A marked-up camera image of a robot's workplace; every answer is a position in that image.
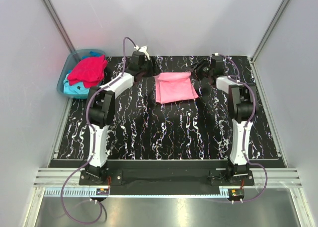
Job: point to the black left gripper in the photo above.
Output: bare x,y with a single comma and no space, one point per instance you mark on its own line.
150,73

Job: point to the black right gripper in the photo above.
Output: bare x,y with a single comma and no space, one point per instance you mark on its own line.
201,63

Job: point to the pink t shirt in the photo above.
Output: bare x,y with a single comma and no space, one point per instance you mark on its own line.
173,87

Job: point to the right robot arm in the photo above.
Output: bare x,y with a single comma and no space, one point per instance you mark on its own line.
224,75

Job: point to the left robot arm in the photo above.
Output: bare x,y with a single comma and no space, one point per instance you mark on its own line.
100,110

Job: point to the magenta t shirt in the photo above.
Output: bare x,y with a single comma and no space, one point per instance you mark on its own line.
89,71

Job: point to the teal blue t shirt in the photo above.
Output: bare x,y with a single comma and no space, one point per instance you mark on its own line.
78,89

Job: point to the translucent blue plastic basket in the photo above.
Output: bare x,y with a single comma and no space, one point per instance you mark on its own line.
72,60

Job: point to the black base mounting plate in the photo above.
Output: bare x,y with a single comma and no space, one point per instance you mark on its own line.
143,188

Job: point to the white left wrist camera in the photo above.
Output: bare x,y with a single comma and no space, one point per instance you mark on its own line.
143,49

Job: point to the right aluminium corner post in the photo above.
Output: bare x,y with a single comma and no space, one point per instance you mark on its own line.
273,23

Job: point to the aluminium corner post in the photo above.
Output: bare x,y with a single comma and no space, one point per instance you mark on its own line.
273,23
58,24

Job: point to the left aluminium corner post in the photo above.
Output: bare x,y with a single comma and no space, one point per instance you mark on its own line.
58,24

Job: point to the white slotted cable duct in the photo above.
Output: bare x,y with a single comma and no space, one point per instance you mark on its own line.
77,192

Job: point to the aluminium front rail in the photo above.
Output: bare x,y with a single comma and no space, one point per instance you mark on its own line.
274,177

